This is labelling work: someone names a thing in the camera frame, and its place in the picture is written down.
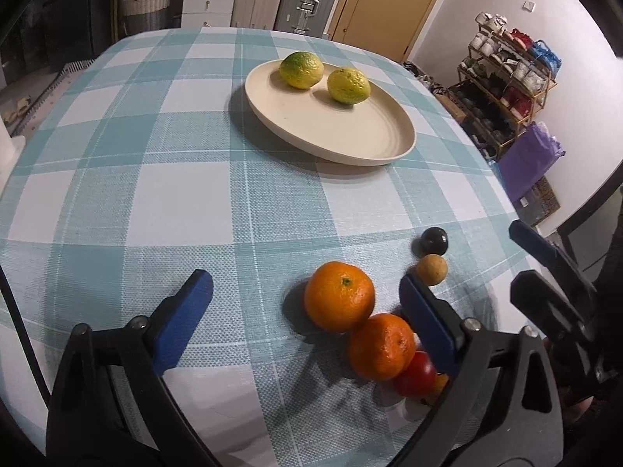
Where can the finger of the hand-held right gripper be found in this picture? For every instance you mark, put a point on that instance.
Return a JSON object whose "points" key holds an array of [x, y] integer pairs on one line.
{"points": [[533, 243], [540, 301]]}

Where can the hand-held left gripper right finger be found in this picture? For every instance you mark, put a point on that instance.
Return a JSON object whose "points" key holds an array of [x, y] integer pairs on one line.
{"points": [[428, 321]]}

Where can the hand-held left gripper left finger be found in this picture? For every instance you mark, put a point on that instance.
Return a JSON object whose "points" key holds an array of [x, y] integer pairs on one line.
{"points": [[182, 321]]}

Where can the orange mandarin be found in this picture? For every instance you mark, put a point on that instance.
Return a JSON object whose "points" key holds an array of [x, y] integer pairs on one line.
{"points": [[382, 348], [339, 296]]}

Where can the red tomato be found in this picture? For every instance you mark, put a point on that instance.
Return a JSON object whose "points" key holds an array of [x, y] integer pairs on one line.
{"points": [[416, 374]]}

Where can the dark round fruit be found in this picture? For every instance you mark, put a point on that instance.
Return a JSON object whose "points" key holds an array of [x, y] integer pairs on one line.
{"points": [[432, 241]]}

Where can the cream round plate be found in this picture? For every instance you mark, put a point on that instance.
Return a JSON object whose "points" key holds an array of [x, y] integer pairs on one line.
{"points": [[331, 126]]}

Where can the patterned doormat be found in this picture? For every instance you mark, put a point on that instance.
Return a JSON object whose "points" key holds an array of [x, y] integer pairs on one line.
{"points": [[540, 202]]}

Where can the purple bag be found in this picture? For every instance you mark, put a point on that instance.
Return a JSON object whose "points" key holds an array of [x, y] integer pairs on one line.
{"points": [[528, 160]]}

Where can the teal checked tablecloth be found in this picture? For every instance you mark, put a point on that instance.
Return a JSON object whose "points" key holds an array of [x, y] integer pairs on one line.
{"points": [[170, 180]]}

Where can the shoe rack with shoes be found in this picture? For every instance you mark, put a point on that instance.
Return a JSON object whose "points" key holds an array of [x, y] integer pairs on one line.
{"points": [[506, 82]]}

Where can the shoes on floor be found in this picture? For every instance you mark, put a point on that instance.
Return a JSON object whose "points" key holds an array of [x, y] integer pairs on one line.
{"points": [[426, 78]]}

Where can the green lime on right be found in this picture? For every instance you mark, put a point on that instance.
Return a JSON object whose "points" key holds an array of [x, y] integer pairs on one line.
{"points": [[348, 86]]}

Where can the pair of slippers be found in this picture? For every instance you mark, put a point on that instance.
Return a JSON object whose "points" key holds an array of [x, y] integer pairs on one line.
{"points": [[17, 111]]}

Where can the green patched yellow lemon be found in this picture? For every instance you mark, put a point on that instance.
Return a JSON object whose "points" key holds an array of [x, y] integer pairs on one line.
{"points": [[301, 70]]}

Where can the wooden door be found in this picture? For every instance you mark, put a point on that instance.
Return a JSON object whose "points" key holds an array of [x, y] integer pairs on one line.
{"points": [[389, 5]]}

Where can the grey white woven basket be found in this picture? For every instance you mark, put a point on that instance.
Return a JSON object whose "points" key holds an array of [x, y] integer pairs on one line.
{"points": [[145, 12]]}

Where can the dark cabinet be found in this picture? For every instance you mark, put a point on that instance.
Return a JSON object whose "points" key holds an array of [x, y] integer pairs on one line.
{"points": [[53, 34]]}

